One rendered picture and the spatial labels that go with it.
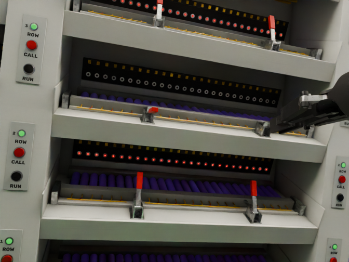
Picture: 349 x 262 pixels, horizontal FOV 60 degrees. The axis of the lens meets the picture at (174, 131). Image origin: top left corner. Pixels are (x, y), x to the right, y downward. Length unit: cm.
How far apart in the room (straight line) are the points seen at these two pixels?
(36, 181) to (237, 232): 42
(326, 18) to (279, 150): 36
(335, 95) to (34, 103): 50
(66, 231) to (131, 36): 40
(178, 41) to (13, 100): 33
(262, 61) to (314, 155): 25
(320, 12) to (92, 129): 65
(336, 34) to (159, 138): 49
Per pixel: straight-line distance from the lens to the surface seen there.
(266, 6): 99
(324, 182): 79
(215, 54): 67
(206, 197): 72
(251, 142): 68
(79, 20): 63
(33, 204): 62
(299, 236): 79
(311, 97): 51
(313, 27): 92
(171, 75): 79
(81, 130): 60
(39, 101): 60
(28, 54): 62
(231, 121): 71
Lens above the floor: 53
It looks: level
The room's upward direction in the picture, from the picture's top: 6 degrees clockwise
